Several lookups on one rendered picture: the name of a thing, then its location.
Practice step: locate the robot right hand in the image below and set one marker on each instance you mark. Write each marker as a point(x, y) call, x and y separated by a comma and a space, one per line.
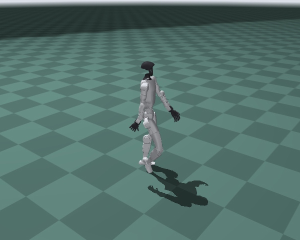
point(135, 126)

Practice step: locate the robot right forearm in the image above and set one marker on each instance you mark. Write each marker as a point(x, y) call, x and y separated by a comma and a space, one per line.
point(141, 113)

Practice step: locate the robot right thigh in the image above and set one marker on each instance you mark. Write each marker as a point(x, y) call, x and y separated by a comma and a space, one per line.
point(154, 133)

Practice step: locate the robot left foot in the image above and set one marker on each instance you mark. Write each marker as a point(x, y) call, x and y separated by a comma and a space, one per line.
point(142, 163)

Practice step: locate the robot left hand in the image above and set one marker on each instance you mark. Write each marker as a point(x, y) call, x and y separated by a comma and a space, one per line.
point(175, 114)

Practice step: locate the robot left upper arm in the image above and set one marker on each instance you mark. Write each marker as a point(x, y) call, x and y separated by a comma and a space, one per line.
point(159, 92)

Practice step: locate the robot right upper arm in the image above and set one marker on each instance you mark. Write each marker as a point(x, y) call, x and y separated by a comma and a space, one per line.
point(143, 94)

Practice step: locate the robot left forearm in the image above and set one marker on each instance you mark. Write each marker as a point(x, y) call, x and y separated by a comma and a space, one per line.
point(165, 102)

